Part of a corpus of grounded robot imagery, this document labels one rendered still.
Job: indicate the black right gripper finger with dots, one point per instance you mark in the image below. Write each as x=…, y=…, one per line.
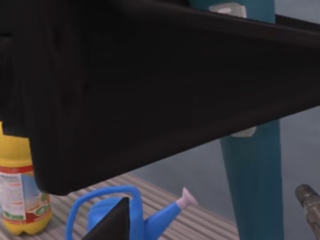
x=117, y=222

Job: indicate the blue watering can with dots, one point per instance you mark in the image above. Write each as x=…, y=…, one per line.
x=137, y=212

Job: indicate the grey ribbed mat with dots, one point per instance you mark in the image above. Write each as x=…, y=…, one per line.
x=200, y=225

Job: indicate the yellow bottle with printed label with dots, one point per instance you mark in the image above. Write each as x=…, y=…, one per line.
x=15, y=197

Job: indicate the large black wedge-shaped object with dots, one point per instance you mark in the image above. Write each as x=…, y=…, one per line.
x=140, y=95

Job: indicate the teal post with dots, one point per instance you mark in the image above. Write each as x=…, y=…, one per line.
x=252, y=180

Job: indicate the white clip on teal post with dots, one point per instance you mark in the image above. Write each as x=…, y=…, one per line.
x=230, y=10

